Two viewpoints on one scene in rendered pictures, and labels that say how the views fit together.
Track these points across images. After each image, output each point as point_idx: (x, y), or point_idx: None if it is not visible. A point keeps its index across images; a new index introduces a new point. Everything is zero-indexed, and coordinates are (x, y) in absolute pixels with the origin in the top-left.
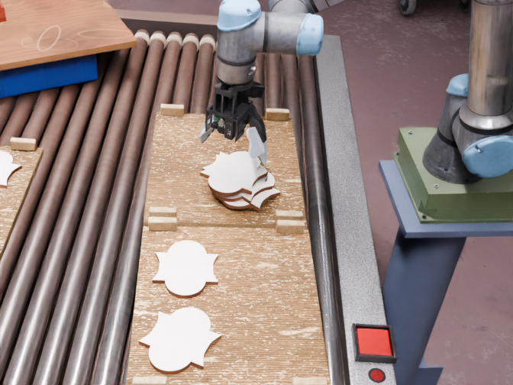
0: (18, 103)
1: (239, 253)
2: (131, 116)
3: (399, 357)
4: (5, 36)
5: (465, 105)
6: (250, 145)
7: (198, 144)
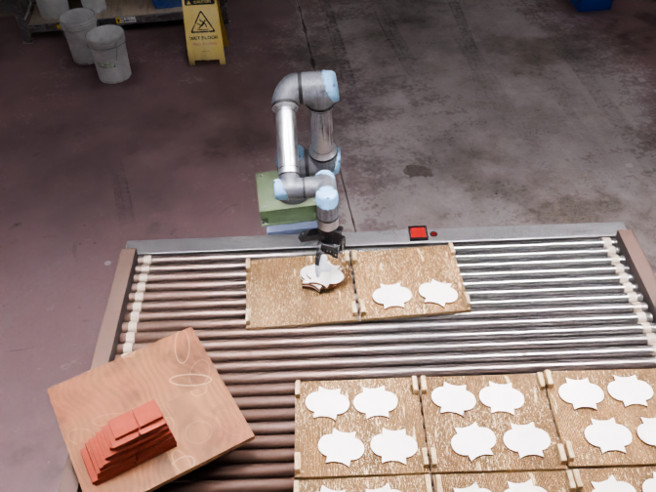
0: None
1: (375, 277)
2: (242, 347)
3: None
4: (188, 408)
5: (318, 155)
6: None
7: (281, 303)
